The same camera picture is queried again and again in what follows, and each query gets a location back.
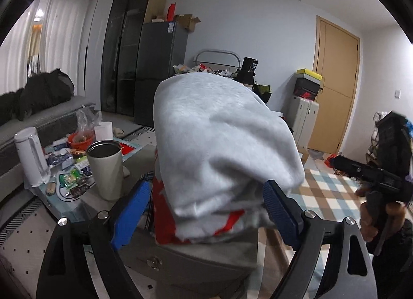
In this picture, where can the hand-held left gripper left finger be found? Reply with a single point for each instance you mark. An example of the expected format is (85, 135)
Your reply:
(132, 215)

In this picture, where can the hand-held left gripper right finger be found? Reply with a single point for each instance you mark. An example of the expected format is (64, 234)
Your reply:
(280, 215)

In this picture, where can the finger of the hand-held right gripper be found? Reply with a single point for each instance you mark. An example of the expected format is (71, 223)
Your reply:
(358, 170)

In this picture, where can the light grey sweatshirt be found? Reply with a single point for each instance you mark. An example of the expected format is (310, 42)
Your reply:
(222, 144)

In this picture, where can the person's right forearm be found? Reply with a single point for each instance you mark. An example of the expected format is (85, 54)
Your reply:
(398, 247)

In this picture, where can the person's right hand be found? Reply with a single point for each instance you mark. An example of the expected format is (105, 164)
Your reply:
(366, 221)

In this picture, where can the red yellow bag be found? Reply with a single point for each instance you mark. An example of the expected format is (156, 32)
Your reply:
(332, 160)

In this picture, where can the shoe rack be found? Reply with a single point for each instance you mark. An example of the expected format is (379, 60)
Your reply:
(373, 137)

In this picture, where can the checkered blanket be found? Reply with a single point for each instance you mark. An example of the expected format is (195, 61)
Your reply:
(322, 189)

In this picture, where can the beige steel tumbler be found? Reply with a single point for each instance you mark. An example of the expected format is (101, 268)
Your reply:
(106, 173)

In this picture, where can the taped cardboard box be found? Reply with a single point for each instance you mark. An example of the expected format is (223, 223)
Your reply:
(304, 153)

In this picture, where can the light blue covered table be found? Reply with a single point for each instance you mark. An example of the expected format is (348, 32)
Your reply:
(71, 202)

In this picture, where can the green snack packet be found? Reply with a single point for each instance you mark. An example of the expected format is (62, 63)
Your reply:
(72, 178)

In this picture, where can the beige nightstand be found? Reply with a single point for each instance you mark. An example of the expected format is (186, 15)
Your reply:
(200, 260)

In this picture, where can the beige slippers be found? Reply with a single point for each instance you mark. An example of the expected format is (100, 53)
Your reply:
(118, 132)

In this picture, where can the wooden door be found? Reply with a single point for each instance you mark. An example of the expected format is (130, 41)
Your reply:
(338, 86)

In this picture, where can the white paper roll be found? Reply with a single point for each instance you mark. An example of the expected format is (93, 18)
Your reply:
(103, 132)

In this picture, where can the red bowl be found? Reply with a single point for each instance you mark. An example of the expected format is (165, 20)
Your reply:
(79, 142)

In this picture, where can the black red shoe box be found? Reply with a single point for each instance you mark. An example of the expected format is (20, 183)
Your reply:
(305, 94)

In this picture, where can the clear plastic bag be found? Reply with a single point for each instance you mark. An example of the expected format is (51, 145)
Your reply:
(87, 121)

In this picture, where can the yellow shoe box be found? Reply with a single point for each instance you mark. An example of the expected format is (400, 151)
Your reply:
(309, 74)

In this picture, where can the white kettle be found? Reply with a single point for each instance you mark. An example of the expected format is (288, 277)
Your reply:
(30, 157)

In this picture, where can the green black bag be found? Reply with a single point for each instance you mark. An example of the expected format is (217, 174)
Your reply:
(262, 92)

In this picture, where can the grey sofa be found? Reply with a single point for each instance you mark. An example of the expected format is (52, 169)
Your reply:
(48, 118)

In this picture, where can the dark grey fridge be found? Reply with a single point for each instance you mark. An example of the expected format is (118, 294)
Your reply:
(158, 73)

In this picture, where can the black round box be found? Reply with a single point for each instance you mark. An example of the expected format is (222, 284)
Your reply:
(248, 69)

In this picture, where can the black puffy coat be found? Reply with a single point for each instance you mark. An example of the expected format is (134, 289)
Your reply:
(42, 92)

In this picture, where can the black refrigerator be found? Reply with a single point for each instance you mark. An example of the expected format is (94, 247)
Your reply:
(125, 47)

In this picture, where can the white curtain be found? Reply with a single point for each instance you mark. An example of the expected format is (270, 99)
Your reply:
(61, 37)

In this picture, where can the open cardboard box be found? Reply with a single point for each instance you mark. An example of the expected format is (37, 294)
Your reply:
(187, 23)

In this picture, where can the red container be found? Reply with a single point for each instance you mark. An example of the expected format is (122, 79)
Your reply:
(171, 11)

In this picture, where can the wall switch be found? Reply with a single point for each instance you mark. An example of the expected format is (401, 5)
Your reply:
(397, 94)

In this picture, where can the grey arched frame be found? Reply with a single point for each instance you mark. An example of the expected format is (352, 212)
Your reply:
(216, 52)

